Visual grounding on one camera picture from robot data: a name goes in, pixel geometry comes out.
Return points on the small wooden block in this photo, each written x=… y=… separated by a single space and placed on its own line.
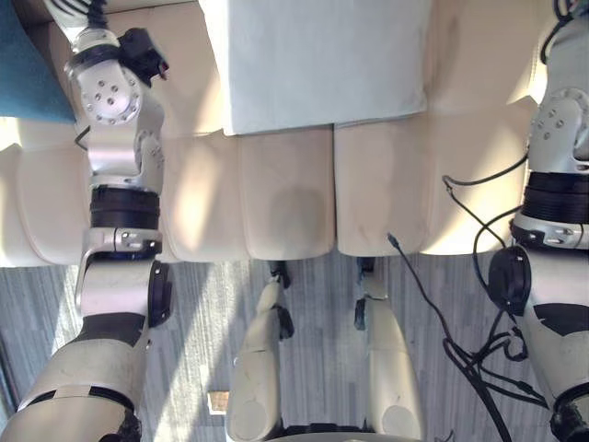
x=219 y=401

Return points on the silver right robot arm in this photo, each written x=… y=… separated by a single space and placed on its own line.
x=559 y=138

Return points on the white square cushion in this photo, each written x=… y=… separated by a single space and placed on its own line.
x=322 y=64

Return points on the cream leather sofa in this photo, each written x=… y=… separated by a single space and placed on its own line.
x=285 y=193

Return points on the silver left robot leg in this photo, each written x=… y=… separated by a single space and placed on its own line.
x=257 y=368

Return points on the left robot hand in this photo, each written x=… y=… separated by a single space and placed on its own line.
x=69 y=11

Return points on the teal cushion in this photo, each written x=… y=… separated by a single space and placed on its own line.
x=27 y=69

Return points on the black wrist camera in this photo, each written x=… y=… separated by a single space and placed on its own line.
x=140 y=53

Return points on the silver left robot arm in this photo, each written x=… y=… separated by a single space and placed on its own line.
x=115 y=285

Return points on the silver robot leg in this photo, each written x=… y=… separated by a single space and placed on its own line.
x=391 y=364
x=257 y=368

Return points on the silver right robot leg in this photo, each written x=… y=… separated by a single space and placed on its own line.
x=391 y=364

